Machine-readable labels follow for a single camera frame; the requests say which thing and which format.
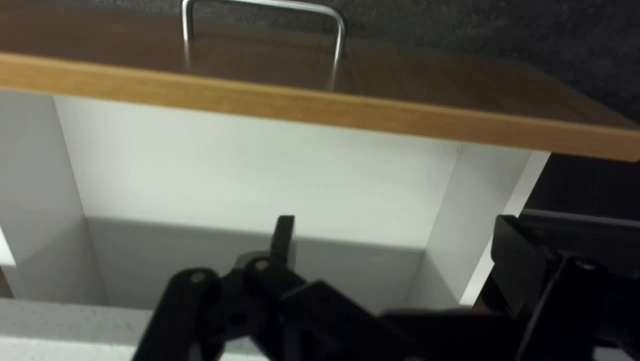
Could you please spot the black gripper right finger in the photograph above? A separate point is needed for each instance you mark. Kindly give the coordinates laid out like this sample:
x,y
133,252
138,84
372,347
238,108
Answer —
x,y
573,307

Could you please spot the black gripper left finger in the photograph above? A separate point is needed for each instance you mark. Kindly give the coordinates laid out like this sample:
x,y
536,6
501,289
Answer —
x,y
266,313

